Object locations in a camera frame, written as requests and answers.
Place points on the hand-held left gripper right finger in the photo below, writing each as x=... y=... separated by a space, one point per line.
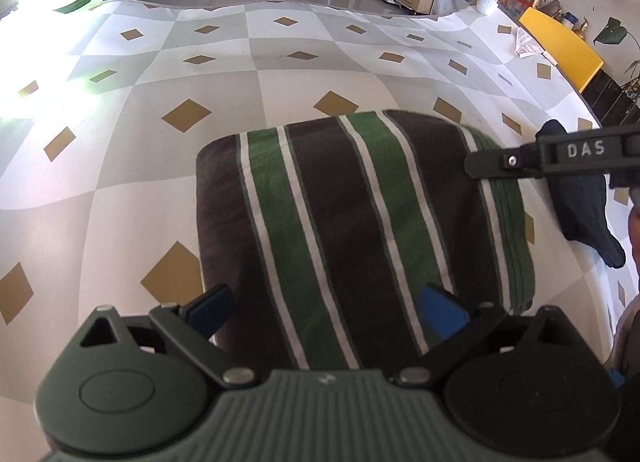
x=440 y=311

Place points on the blue plastic object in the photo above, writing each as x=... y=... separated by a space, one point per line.
x=616 y=377

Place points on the yellow board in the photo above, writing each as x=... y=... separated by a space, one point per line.
x=560 y=46

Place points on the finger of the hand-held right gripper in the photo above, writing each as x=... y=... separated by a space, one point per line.
x=500 y=161

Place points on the black slatted panel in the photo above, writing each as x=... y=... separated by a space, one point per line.
x=612 y=96

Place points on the tall leafy plant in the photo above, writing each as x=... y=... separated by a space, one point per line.
x=612 y=31

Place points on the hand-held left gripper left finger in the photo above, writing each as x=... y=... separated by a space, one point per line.
x=212 y=311

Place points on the black folded garment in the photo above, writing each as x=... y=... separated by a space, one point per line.
x=582 y=212

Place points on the green brown striped t-shirt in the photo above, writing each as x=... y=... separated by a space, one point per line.
x=350 y=222

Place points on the paper receipt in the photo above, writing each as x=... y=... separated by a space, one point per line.
x=527 y=44

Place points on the white cup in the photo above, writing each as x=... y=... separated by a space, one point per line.
x=487 y=5

